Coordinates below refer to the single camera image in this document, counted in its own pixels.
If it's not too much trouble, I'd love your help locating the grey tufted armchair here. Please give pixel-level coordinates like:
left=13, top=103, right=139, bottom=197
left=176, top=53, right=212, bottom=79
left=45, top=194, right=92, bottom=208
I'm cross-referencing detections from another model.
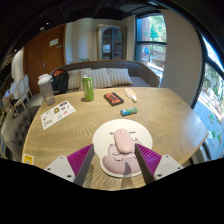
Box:
left=9, top=105, right=42, bottom=163

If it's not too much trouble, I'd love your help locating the arched glass-door cabinet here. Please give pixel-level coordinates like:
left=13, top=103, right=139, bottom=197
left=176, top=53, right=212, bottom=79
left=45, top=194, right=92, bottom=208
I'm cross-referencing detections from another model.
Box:
left=97, top=24, right=128, bottom=62

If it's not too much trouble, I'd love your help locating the round white cartoon mouse pad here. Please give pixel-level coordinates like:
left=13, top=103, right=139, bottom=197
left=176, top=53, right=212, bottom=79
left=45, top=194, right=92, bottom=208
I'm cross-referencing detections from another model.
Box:
left=92, top=118, right=154, bottom=178

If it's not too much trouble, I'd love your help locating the clear shaker bottle white lid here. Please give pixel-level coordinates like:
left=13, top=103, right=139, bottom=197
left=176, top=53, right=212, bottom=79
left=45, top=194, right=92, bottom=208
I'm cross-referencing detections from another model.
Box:
left=37, top=73, right=56, bottom=107

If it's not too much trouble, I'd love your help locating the black red flat case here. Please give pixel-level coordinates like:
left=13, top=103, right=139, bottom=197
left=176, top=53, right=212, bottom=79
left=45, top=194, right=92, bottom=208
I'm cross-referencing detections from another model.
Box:
left=103, top=92, right=125, bottom=107

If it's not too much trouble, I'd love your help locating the yellow label sticker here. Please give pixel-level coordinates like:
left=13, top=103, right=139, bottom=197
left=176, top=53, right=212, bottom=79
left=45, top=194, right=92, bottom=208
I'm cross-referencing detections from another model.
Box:
left=21, top=152, right=35, bottom=166

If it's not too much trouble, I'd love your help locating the dark-framed window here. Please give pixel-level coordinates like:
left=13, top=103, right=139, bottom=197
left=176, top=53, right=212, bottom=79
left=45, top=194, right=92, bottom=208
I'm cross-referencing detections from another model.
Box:
left=134, top=13, right=168, bottom=79
left=193, top=33, right=224, bottom=163

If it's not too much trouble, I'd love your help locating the white squeeze tube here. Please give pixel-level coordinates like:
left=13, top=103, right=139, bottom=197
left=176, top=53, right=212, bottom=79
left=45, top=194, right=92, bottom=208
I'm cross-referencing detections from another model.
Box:
left=124, top=87, right=138, bottom=103

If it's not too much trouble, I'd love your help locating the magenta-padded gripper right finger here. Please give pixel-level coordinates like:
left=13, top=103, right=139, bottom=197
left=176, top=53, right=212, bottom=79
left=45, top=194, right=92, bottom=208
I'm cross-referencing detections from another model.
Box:
left=133, top=143, right=184, bottom=185

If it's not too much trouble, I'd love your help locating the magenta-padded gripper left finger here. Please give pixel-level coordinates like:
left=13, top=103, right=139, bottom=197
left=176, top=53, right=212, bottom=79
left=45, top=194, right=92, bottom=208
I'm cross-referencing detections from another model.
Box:
left=44, top=143, right=96, bottom=187

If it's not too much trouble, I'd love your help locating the grey curved sofa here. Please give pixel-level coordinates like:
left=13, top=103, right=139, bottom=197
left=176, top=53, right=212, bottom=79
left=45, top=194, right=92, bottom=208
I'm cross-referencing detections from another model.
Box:
left=49, top=59, right=161, bottom=93

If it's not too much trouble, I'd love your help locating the green drink can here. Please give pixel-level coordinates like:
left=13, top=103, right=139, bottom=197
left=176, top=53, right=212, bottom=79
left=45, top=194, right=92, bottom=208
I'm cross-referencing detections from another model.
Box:
left=81, top=74, right=95, bottom=102

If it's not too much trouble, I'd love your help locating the black backpack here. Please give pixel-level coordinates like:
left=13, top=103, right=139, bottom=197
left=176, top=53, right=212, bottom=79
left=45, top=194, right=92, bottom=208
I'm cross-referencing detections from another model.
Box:
left=50, top=68, right=70, bottom=94

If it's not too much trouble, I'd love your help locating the small teal eraser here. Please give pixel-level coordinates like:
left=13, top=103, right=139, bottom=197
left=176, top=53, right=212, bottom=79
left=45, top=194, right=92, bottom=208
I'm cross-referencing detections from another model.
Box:
left=120, top=106, right=139, bottom=117

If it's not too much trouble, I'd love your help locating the white sticker sheet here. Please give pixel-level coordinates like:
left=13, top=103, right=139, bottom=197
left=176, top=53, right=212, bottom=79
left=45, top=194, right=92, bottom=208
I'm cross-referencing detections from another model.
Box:
left=40, top=100, right=77, bottom=131

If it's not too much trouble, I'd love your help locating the striped cushion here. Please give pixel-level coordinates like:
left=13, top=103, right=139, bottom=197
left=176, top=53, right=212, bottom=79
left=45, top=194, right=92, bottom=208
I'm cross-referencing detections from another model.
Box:
left=79, top=67, right=113, bottom=90
left=106, top=67, right=134, bottom=87
left=67, top=68, right=84, bottom=90

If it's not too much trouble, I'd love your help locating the person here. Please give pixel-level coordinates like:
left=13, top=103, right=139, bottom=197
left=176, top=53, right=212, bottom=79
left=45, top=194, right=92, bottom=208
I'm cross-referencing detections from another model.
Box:
left=4, top=78, right=18, bottom=100

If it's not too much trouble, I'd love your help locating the brown wooden door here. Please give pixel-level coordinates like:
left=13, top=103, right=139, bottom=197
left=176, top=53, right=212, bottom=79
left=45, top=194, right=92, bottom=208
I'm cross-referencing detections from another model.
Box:
left=23, top=23, right=67, bottom=86

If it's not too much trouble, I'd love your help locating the pink computer mouse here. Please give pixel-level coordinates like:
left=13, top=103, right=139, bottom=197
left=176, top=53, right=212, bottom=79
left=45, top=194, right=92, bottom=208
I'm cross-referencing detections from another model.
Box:
left=113, top=128, right=138, bottom=155

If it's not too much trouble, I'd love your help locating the row of white chairs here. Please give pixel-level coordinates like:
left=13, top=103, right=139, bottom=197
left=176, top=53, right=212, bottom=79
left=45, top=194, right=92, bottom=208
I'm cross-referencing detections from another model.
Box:
left=13, top=73, right=34, bottom=109

